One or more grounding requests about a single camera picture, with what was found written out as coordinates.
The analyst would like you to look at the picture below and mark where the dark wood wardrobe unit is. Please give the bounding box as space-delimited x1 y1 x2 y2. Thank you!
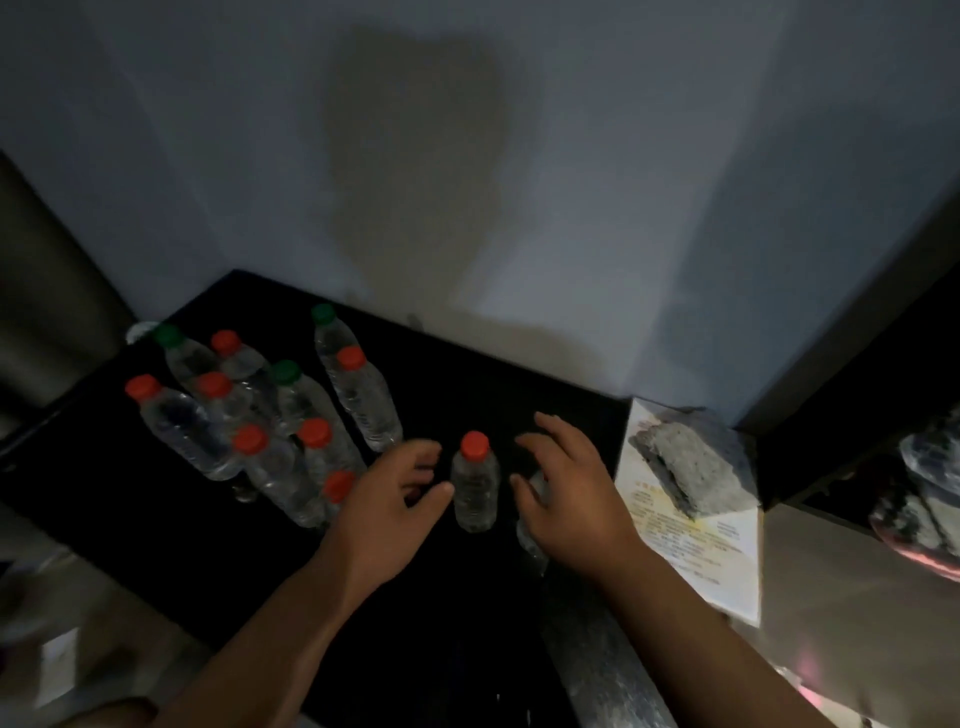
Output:
738 187 960 728

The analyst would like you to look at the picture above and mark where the clear plastic cover sheet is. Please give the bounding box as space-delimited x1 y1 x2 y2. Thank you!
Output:
899 408 960 496

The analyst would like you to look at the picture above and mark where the black glossy table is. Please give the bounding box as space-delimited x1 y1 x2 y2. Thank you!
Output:
0 269 676 728

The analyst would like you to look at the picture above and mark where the person's left hand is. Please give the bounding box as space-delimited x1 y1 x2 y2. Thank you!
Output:
322 438 457 594

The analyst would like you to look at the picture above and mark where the grey folded towel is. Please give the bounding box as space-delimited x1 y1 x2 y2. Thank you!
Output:
628 408 759 520

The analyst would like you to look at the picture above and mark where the person's right hand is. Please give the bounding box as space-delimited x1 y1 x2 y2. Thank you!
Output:
509 410 650 586

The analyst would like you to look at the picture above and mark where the grey and pink cloth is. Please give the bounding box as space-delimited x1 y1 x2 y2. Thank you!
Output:
869 487 960 583

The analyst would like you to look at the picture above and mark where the person's right forearm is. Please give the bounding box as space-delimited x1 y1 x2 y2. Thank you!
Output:
599 547 834 728

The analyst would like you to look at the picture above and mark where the person's left forearm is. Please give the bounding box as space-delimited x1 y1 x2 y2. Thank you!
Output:
149 554 376 728

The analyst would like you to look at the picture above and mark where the white printed paper sheet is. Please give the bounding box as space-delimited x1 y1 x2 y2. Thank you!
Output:
614 397 765 630

